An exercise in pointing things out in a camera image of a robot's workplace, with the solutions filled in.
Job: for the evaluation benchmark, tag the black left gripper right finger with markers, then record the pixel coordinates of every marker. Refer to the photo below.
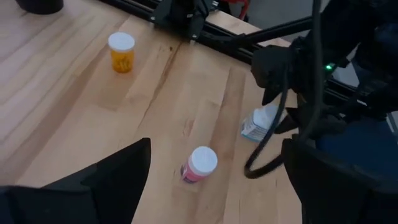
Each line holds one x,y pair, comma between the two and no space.
335,199

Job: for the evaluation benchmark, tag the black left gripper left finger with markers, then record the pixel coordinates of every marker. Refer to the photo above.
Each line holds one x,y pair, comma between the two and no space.
93,199

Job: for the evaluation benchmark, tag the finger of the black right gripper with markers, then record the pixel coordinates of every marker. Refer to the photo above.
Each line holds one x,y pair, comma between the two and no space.
290,119
271,95

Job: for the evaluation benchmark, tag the small white teal carton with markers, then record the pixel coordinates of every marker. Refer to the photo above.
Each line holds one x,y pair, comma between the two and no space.
258,124

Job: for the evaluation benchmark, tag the orange bottle white cap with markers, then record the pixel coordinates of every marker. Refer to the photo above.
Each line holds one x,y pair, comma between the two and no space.
122,54

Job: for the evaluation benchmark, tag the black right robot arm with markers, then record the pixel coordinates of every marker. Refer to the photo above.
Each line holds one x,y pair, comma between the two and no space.
357,31

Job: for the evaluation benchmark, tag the pink bottle white cap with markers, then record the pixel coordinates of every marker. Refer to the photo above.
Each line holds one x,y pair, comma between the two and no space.
200,165

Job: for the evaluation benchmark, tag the black frame strut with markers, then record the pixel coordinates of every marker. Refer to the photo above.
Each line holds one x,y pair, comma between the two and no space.
280,29

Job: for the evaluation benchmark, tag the black table edge rail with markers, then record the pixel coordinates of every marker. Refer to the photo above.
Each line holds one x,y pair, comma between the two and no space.
224,43

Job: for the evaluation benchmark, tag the black metal bracket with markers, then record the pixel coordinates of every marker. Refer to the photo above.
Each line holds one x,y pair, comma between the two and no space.
183,15

